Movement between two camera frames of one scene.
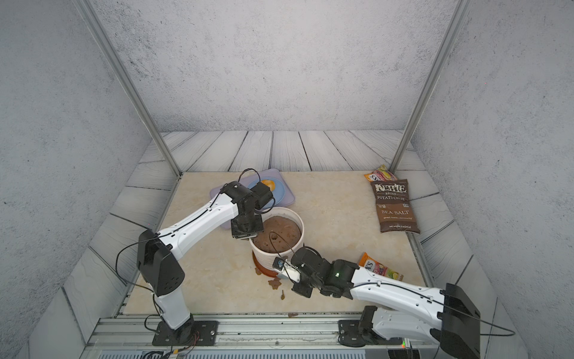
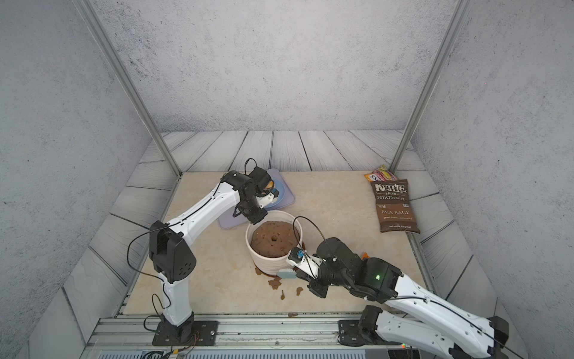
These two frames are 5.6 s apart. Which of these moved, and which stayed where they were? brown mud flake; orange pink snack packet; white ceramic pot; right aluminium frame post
Moved: white ceramic pot
Stayed: right aluminium frame post; orange pink snack packet; brown mud flake
